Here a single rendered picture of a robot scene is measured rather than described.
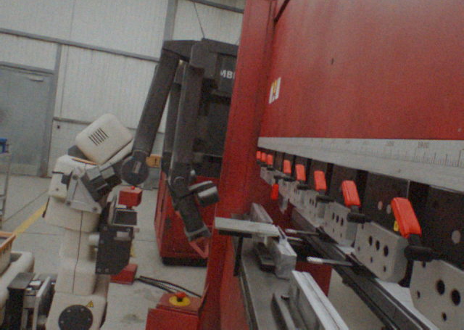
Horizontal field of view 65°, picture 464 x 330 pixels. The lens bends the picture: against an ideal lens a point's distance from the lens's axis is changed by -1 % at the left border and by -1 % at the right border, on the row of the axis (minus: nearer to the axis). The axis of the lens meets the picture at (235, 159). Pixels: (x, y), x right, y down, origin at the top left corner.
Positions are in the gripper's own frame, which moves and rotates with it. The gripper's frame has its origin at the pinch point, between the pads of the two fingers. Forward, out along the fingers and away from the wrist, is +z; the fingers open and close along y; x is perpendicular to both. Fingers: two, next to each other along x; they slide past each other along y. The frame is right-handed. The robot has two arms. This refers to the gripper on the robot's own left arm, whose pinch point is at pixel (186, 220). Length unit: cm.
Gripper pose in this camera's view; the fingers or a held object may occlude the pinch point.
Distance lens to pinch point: 159.0
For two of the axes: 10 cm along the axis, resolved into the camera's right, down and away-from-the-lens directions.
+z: 3.0, 9.4, 1.7
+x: -9.2, 3.4, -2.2
